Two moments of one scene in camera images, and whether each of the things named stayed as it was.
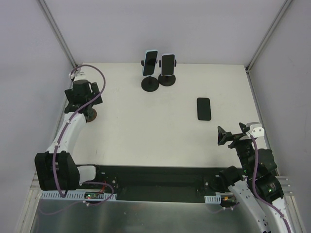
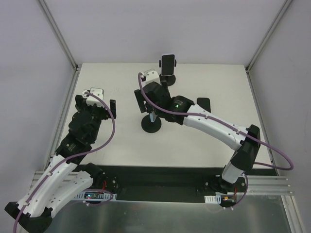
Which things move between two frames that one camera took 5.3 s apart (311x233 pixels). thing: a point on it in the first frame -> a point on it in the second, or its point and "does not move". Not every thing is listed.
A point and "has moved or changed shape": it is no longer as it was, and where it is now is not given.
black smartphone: x=203 y=108 does not move
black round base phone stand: x=149 y=84 has moved or changed shape
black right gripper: x=235 y=138 -> x=149 y=90
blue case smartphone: x=149 y=62 -> x=152 y=117
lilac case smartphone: x=167 y=64 does not move
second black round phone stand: x=168 y=80 does not move
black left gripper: x=69 y=96 -> x=97 y=108
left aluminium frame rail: x=25 y=222 does not move
